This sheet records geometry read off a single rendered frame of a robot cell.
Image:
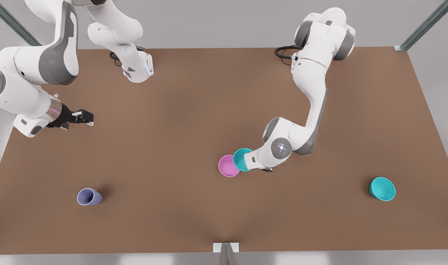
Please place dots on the teal blue bowl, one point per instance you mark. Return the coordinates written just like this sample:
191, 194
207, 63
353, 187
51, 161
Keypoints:
240, 159
383, 189

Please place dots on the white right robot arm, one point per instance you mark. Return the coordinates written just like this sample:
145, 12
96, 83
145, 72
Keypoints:
21, 70

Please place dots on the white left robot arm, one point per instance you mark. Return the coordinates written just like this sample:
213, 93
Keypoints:
312, 84

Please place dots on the pink bowl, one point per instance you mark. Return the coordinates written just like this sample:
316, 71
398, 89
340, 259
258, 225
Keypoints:
227, 166

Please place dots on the lavender cup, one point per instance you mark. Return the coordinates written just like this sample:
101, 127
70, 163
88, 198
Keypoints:
88, 197

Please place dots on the silver frame post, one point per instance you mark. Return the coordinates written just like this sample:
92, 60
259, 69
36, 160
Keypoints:
226, 254
14, 23
426, 25

